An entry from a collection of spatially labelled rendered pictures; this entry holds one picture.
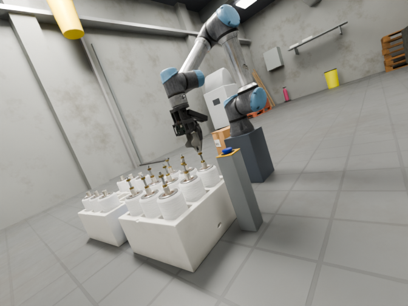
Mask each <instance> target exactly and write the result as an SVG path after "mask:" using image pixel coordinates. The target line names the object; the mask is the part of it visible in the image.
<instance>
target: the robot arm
mask: <svg viewBox="0 0 408 306"><path fill-rule="evenodd" d="M239 24H240V17H239V14H238V13H237V11H236V10H235V8H233V7H232V6H230V5H228V4H224V5H222V6H221V7H220V8H218V9H217V10H216V12H215V13H214V14H213V15H212V16H211V17H210V18H209V20H207V22H205V23H204V25H203V27H202V29H201V31H200V32H199V34H198V36H197V38H196V39H195V42H194V47H193V49H192V50H191V52H190V54H189V56H188V57H187V59H186V61H185V63H184V64H183V66H182V68H181V69H180V71H179V73H178V71H177V69H176V68H175V67H169V68H167V69H165V70H163V71H162V72H161V73H160V77H161V81H162V84H163V86H164V88H165V91H166V94H167V96H168V100H169V103H170V105H171V108H173V109H172V110H170V113H171V117H172V119H173V122H174V124H173V125H172V127H173V129H174V128H175V129H176V131H177V134H176V131H175V129H174V132H175V135H176V137H177V136H182V135H186V139H187V142H186V143H185V146H186V147H187V148H194V149H195V150H196V151H197V152H198V150H199V152H201V151H202V140H203V135H202V129H201V127H200V125H199V123H198V122H201V123H202V122H204V121H208V116H207V115H204V114H201V113H199V112H196V111H194V110H190V109H188V110H186V108H187V107H189V104H188V100H187V97H186V94H187V93H188V92H189V91H191V90H193V89H195V88H199V87H202V86H203V85H204V83H205V77H204V74H203V72H202V71H201V70H198V68H199V66H200V64H201V63H202V61H203V59H204V57H205V55H206V54H207V53H209V51H210V50H211V48H212V47H213V46H214V45H215V44H217V43H219V44H221V45H222V46H223V49H224V51H225V54H226V57H227V59H228V62H229V65H230V68H231V70H232V73H233V75H234V78H235V81H236V84H237V86H238V91H237V94H235V95H233V96H231V97H229V98H227V99H226V100H225V101H224V102H223V105H224V109H225V112H226V115H227V117H228V121H229V125H230V136H231V137H237V136H240V135H243V134H247V133H249V132H251V131H253V130H254V126H253V125H252V123H251V122H250V120H249V119H248V117H247V114H250V113H253V112H257V111H259V110H262V109H263V108H264V107H265V105H266V102H267V95H266V92H265V91H264V90H263V88H261V87H259V86H258V84H257V83H254V82H253V79H252V76H251V73H250V70H249V68H248V65H247V62H246V59H245V56H244V54H243V51H242V48H241V45H240V42H239V39H238V34H239V29H238V26H239ZM193 131H194V132H193ZM192 132H193V133H192Z"/></svg>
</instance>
